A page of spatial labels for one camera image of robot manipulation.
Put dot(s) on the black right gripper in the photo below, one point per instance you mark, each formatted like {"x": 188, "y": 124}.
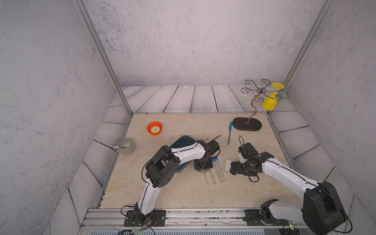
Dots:
{"x": 237, "y": 169}

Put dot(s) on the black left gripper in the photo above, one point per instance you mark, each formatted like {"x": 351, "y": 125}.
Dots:
{"x": 199, "y": 168}

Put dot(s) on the white wiping cloth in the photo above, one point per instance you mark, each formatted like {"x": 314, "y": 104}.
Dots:
{"x": 228, "y": 165}

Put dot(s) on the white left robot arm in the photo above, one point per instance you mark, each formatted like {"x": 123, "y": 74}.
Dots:
{"x": 161, "y": 168}

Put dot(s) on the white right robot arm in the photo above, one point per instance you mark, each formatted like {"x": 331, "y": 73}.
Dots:
{"x": 321, "y": 210}

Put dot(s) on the teal plastic tub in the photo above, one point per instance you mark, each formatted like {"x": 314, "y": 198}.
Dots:
{"x": 180, "y": 143}

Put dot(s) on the black metal scroll stand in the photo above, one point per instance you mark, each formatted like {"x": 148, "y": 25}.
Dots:
{"x": 261, "y": 92}

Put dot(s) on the yellow plastic goblet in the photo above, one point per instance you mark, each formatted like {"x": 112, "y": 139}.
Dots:
{"x": 271, "y": 100}

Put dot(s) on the orange plastic bowl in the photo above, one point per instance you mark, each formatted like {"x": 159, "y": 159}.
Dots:
{"x": 156, "y": 123}

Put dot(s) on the grey striped ceramic mug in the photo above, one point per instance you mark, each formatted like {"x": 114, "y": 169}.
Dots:
{"x": 125, "y": 146}

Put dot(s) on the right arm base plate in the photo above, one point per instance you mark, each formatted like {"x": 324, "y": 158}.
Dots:
{"x": 255, "y": 218}

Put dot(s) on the cream ring donut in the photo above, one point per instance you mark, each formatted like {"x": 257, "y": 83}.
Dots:
{"x": 155, "y": 129}

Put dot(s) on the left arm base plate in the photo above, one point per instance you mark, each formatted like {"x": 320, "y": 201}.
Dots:
{"x": 154, "y": 219}

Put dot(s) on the aluminium front rail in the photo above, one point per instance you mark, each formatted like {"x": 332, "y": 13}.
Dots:
{"x": 218, "y": 221}

